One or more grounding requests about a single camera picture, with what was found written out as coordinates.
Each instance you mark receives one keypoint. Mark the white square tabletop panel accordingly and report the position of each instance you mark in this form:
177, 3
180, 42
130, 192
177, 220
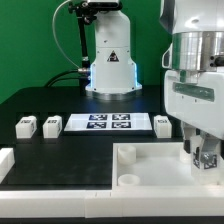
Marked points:
162, 164

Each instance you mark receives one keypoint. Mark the white plate with tags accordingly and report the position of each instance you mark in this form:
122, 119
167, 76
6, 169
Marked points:
109, 122

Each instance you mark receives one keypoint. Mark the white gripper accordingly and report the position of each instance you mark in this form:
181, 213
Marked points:
199, 105

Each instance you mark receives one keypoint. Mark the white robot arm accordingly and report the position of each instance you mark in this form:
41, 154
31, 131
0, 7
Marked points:
194, 63

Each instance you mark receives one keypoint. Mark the white L-shaped obstacle wall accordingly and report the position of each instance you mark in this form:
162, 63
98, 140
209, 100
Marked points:
203, 200

